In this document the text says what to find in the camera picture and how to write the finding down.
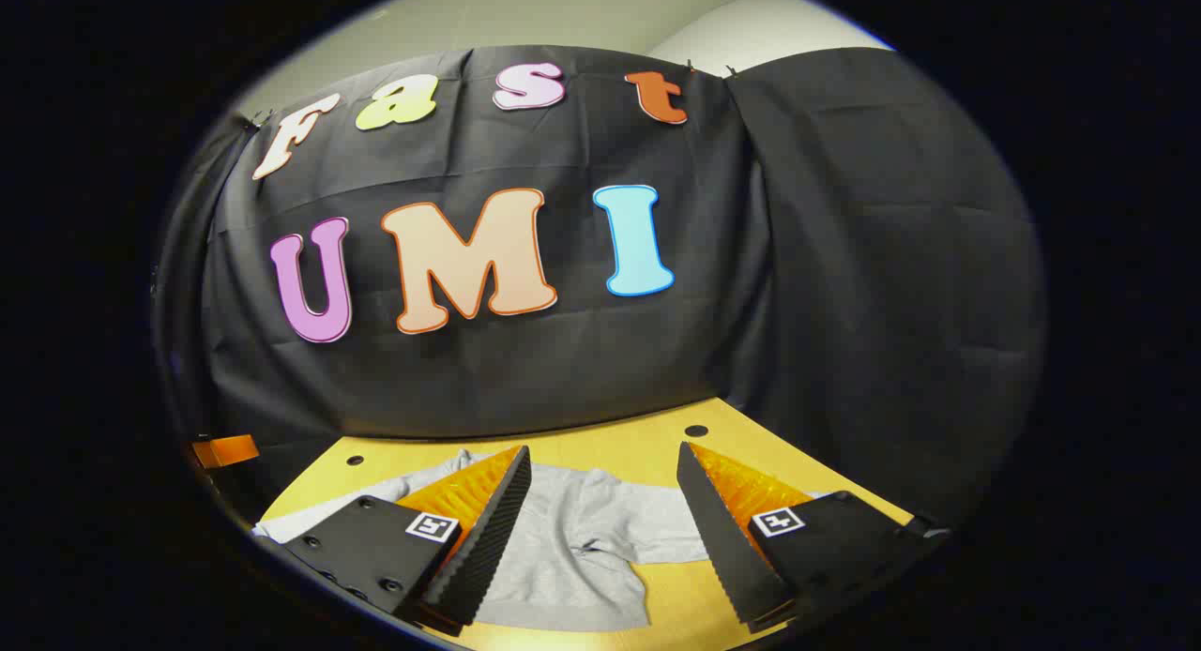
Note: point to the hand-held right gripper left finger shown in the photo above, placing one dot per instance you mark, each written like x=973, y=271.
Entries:
x=488, y=538

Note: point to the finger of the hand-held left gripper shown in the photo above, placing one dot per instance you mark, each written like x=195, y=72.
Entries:
x=225, y=451

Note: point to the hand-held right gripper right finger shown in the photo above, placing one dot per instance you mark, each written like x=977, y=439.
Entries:
x=722, y=548

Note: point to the grey zip-collar sweatshirt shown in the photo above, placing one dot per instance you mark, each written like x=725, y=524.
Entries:
x=572, y=538

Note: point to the black backdrop cloth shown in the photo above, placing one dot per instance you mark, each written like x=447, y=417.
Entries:
x=563, y=370

